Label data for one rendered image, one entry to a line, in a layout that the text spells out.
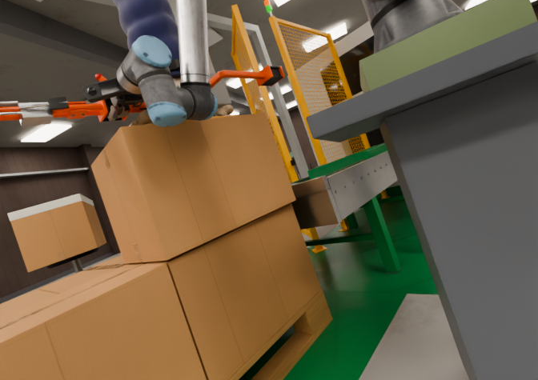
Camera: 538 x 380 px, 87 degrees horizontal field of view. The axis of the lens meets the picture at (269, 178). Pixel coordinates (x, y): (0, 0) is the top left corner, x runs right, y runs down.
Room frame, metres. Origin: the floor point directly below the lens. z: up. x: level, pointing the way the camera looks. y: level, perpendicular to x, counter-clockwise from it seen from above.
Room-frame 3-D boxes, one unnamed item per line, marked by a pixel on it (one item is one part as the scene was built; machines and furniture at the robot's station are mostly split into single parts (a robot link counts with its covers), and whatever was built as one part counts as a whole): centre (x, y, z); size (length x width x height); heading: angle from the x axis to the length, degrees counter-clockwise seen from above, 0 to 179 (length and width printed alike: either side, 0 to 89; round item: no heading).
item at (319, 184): (1.43, 0.03, 0.58); 0.70 x 0.03 x 0.06; 47
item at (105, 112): (0.96, 0.43, 1.08); 0.10 x 0.08 x 0.06; 46
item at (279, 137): (2.66, -0.14, 1.05); 0.87 x 0.10 x 2.10; 9
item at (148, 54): (0.75, 0.20, 1.07); 0.12 x 0.09 x 0.10; 47
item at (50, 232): (2.15, 1.60, 0.82); 0.60 x 0.40 x 0.40; 26
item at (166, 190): (1.14, 0.27, 0.75); 0.60 x 0.40 x 0.40; 135
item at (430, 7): (0.63, -0.41, 0.88); 0.19 x 0.19 x 0.10
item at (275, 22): (3.01, -0.88, 1.05); 1.17 x 0.10 x 2.10; 137
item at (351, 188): (2.06, -1.01, 0.50); 2.31 x 0.05 x 0.19; 137
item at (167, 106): (0.76, 0.19, 0.96); 0.12 x 0.09 x 0.12; 153
